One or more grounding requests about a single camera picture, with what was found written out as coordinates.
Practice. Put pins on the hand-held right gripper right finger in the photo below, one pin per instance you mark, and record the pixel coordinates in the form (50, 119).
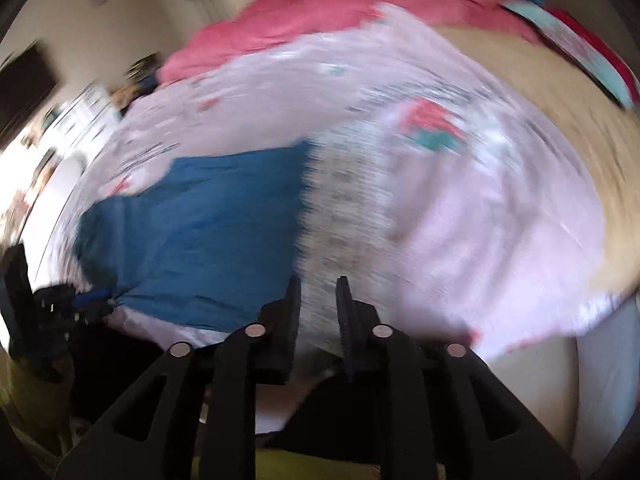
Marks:
(346, 320)

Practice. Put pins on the pink strawberry printed bedsheet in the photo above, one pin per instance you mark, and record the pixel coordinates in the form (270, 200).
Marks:
(450, 220)

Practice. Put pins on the blue denim pants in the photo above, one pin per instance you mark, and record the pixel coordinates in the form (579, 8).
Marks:
(200, 235)

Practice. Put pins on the white dresser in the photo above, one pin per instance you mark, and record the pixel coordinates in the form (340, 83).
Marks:
(80, 115)

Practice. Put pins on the person's yellow-green garment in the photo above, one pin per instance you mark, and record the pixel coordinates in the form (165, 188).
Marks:
(30, 400)

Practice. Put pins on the dark pile of clothes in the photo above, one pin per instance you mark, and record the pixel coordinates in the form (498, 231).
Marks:
(142, 72)

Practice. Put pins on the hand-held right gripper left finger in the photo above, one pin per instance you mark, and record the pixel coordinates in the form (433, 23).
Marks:
(290, 320)

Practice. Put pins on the pink duvet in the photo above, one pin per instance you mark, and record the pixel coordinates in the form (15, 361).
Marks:
(310, 15)

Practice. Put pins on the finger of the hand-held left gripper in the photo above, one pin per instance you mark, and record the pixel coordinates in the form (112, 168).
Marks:
(95, 305)

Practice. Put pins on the black wall television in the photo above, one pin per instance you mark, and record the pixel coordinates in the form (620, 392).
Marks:
(25, 90)

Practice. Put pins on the teal and red cloth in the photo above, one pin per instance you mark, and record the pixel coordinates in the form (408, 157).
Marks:
(575, 40)

